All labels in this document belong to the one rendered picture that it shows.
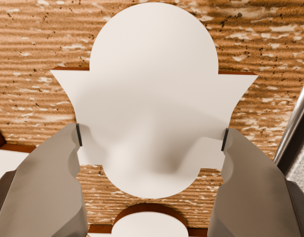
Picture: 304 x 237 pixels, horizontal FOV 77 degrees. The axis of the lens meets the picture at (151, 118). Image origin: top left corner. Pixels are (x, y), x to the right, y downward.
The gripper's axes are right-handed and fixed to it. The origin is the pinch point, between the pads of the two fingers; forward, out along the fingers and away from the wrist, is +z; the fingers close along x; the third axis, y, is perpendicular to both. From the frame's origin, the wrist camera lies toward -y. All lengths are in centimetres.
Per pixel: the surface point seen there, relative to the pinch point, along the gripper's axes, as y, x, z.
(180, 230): 11.2, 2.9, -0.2
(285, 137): 2.3, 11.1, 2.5
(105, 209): 9.8, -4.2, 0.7
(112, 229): 11.7, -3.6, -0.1
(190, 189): 6.8, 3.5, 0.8
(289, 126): 1.3, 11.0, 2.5
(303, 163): 5.3, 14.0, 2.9
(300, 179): 7.4, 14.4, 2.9
